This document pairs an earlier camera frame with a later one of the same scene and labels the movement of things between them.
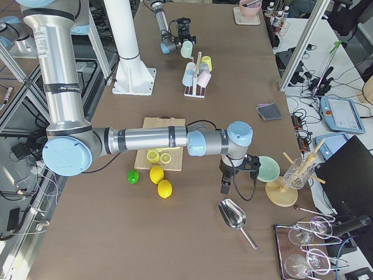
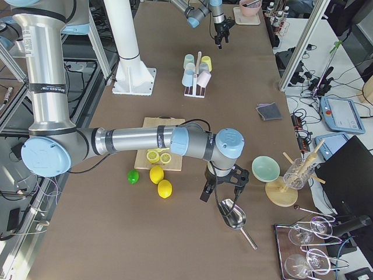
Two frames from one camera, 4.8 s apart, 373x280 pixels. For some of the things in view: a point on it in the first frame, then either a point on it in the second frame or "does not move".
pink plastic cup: [203, 78] does not move
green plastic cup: [186, 49] -> [189, 58]
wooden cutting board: [141, 161] does not move
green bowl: [268, 171] does not move
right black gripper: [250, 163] -> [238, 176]
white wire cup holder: [194, 91] does not move
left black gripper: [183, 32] -> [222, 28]
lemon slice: [152, 156] does not move
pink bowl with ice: [251, 10] does not move
